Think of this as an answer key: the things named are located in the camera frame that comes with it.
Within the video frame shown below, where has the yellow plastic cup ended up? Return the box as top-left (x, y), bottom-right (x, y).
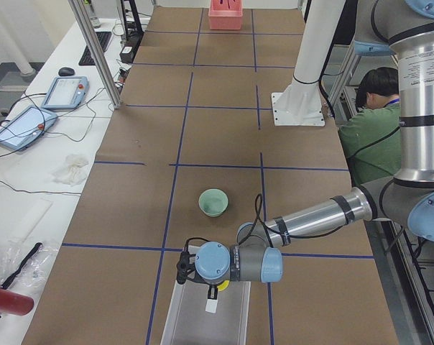
top-left (217, 280), bottom-right (230, 292)

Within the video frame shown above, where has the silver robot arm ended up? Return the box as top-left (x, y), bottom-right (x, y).
top-left (176, 1), bottom-right (434, 298)

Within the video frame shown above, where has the translucent plastic box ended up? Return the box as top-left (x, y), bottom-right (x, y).
top-left (160, 241), bottom-right (251, 344)

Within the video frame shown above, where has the green ceramic bowl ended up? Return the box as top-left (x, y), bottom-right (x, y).
top-left (198, 188), bottom-right (228, 217)

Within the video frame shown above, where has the crumpled white tissue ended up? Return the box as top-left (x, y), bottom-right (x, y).
top-left (52, 154), bottom-right (88, 186)

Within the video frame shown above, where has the white flat strip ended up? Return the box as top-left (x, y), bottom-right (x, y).
top-left (7, 198), bottom-right (52, 244)

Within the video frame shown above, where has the red cylinder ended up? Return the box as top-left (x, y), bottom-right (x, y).
top-left (0, 288), bottom-right (34, 316)

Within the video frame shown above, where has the clear plastic bag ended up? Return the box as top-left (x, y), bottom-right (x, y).
top-left (0, 241), bottom-right (59, 292)

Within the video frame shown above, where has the person in green shirt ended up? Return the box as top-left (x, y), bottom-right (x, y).
top-left (338, 67), bottom-right (402, 186)

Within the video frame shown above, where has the teach pendant far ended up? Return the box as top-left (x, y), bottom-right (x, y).
top-left (41, 76), bottom-right (88, 111)

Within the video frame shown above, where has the teach pendant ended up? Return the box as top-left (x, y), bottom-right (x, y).
top-left (41, 76), bottom-right (88, 111)
top-left (0, 106), bottom-right (57, 151)

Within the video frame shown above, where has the teach pendant near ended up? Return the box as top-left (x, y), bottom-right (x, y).
top-left (0, 106), bottom-right (57, 151)

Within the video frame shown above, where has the black power adapter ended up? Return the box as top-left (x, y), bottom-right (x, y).
top-left (119, 46), bottom-right (134, 64)

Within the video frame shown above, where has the black keyboard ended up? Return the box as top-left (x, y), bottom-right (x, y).
top-left (78, 31), bottom-right (113, 66)

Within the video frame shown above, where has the black computer mouse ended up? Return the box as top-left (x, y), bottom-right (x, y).
top-left (58, 67), bottom-right (75, 77)

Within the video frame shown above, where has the pink plastic bin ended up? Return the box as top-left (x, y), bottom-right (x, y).
top-left (208, 0), bottom-right (243, 30)

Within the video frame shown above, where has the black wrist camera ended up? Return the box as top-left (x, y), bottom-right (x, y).
top-left (176, 248), bottom-right (200, 285)

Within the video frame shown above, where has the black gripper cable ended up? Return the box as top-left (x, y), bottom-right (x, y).
top-left (183, 193), bottom-right (347, 252)

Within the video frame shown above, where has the black strap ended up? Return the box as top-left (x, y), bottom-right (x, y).
top-left (1, 241), bottom-right (43, 290)

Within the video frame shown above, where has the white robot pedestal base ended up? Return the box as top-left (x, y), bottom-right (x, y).
top-left (272, 0), bottom-right (346, 127)

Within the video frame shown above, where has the aluminium frame post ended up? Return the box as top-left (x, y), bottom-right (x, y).
top-left (68, 0), bottom-right (121, 109)

